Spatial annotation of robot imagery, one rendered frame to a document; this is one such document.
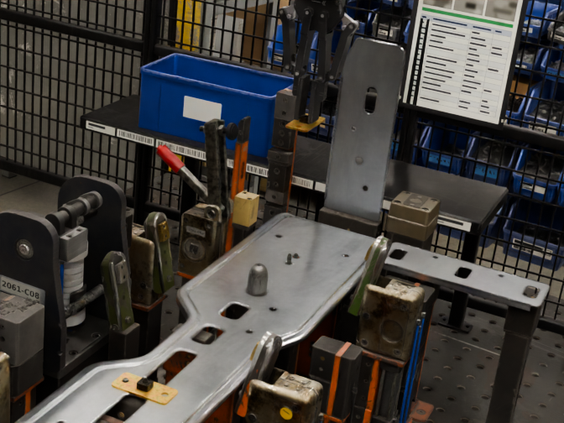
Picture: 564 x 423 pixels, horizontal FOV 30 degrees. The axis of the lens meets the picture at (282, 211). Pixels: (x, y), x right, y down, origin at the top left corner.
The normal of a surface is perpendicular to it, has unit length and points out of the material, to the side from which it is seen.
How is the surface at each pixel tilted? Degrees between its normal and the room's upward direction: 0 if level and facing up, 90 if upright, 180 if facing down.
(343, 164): 90
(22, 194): 0
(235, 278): 0
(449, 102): 90
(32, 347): 90
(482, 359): 0
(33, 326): 90
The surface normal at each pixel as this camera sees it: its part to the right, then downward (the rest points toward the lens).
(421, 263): 0.11, -0.92
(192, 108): -0.37, 0.33
